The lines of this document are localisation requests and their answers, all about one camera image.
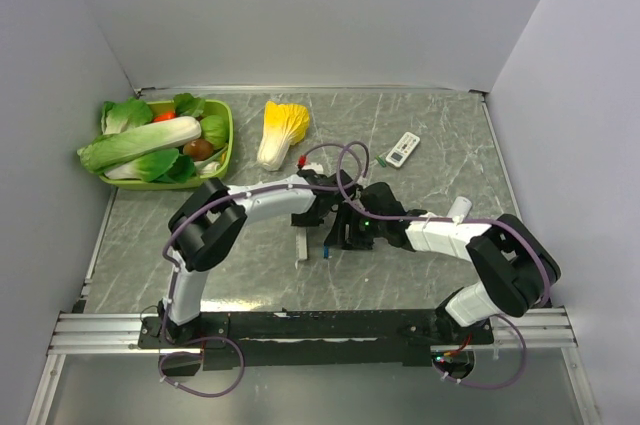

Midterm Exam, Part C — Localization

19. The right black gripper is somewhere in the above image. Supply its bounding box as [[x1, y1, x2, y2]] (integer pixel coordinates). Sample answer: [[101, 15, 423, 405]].
[[324, 201, 387, 250]]

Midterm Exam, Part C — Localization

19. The grey white remote control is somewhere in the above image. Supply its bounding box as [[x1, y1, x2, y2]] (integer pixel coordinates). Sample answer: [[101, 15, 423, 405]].
[[295, 227, 308, 264]]

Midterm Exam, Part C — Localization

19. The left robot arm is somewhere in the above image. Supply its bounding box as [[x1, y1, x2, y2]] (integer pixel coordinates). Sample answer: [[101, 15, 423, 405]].
[[159, 170, 344, 347]]

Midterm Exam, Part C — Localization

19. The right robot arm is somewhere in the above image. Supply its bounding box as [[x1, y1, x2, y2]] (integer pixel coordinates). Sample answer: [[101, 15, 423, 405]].
[[324, 182, 561, 344]]

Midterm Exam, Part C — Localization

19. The white remote with screen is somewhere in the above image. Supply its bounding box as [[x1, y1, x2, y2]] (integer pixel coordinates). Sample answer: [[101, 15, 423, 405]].
[[385, 132, 421, 168]]

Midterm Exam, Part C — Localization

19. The yellow cabbage toy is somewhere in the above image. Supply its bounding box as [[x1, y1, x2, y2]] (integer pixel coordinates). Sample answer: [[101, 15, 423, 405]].
[[257, 101, 311, 171]]

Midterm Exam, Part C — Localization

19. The round green lettuce toy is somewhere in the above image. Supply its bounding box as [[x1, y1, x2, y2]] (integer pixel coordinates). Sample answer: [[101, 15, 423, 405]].
[[200, 115, 230, 149]]

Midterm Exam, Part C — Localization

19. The brown mushroom toy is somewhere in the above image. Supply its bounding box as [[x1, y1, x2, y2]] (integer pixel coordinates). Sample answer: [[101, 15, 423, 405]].
[[182, 138, 215, 162]]

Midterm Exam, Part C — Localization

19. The bok choy toy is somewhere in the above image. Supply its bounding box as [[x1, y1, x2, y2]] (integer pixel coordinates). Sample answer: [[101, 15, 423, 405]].
[[104, 148, 196, 183]]

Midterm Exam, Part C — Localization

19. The red tomato toy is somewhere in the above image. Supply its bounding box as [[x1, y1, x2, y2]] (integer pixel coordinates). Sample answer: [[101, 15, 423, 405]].
[[153, 111, 176, 123]]

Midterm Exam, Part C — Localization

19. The green plastic basket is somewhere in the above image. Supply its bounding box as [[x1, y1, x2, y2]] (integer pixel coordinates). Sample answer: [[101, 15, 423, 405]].
[[100, 93, 234, 191]]

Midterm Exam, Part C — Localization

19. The green leaf toy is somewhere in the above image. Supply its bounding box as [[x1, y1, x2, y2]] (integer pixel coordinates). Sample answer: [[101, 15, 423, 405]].
[[101, 97, 154, 135]]

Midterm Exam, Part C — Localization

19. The long napa cabbage toy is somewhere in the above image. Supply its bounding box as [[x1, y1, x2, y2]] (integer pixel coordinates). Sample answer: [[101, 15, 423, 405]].
[[77, 116, 201, 174]]

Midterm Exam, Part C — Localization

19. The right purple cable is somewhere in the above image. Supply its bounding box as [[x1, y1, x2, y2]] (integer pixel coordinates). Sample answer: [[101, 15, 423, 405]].
[[337, 140, 554, 309]]

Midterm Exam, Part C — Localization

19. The purple cable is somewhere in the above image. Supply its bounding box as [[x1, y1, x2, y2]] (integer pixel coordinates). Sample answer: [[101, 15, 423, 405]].
[[337, 140, 554, 309], [162, 142, 361, 306]]

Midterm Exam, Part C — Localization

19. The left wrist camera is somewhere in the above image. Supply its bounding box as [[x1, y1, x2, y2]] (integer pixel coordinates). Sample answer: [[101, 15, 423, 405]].
[[297, 155, 324, 177]]

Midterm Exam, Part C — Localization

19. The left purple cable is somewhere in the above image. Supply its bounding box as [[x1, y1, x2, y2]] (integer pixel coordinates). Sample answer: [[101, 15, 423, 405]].
[[162, 142, 361, 306]]

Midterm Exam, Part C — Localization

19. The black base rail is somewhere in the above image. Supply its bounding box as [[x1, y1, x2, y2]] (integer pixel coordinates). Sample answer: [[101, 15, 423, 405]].
[[138, 309, 494, 370]]

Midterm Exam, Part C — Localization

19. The aluminium frame rail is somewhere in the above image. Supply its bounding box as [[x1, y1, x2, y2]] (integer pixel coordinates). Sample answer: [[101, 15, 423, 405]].
[[47, 308, 578, 355]]

